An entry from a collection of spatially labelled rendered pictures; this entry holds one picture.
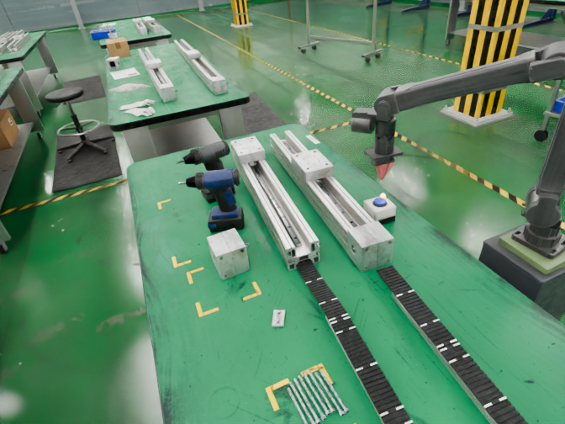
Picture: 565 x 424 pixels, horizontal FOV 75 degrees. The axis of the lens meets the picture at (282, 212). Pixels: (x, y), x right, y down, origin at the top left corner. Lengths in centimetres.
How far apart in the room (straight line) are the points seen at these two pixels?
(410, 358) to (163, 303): 66
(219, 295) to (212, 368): 23
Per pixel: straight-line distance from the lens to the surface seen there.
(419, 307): 100
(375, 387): 86
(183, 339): 102
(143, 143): 267
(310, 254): 110
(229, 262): 109
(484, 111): 426
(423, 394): 91
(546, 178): 115
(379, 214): 125
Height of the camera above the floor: 156
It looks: 35 degrees down
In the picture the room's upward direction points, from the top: 6 degrees counter-clockwise
